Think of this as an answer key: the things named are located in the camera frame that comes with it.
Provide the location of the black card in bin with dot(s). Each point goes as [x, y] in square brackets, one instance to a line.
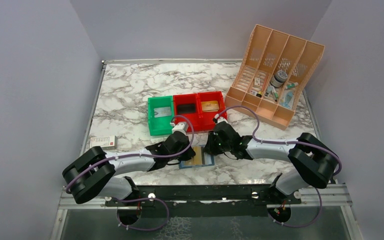
[189, 108]

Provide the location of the round grey jar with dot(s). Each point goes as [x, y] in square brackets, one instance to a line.
[278, 78]

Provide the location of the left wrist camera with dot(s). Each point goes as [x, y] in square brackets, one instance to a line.
[181, 127]

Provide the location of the green tipped tube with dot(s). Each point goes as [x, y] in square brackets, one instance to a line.
[291, 85]

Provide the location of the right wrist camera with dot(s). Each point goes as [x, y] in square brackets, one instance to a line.
[219, 119]

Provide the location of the silver card in bin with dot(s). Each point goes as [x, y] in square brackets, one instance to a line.
[160, 112]

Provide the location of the blue leather card holder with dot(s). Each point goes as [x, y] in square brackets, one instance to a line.
[209, 161]

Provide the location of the red plastic bin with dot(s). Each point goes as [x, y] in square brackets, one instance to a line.
[195, 118]
[207, 123]

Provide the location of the light blue packet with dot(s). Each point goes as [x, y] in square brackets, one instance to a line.
[287, 99]

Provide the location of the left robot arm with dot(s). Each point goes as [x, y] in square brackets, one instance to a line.
[93, 173]

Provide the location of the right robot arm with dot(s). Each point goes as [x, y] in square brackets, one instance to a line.
[313, 163]

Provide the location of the small items in organizer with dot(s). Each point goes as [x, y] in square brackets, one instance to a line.
[260, 87]

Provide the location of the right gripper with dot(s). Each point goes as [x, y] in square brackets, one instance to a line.
[210, 147]

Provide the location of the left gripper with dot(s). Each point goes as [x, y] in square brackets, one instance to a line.
[188, 155]

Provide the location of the green plastic bin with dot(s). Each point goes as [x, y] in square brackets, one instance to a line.
[159, 126]

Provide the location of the peach desk organizer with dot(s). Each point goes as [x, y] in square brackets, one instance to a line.
[269, 50]

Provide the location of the right red plastic bin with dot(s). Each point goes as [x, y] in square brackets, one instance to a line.
[207, 123]

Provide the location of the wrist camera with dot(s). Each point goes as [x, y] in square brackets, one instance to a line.
[219, 119]
[181, 127]

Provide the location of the middle red plastic bin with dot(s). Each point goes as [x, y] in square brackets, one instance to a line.
[195, 118]

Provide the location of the small white red box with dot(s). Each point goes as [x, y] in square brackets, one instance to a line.
[105, 142]

